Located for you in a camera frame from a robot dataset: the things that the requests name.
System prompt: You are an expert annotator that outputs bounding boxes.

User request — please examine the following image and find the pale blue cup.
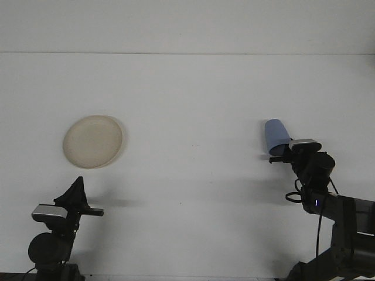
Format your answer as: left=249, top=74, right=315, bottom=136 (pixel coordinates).
left=264, top=118, right=291, bottom=157

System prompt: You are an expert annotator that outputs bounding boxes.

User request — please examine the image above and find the pale round plate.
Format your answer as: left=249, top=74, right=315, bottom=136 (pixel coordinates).
left=63, top=115, right=128, bottom=170

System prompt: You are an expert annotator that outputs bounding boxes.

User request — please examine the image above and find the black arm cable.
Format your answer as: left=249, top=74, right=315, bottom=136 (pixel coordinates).
left=285, top=175, right=340, bottom=259

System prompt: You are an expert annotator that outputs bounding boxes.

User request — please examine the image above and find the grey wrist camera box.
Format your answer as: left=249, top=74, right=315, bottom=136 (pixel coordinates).
left=31, top=204, right=68, bottom=222
left=288, top=138, right=323, bottom=153

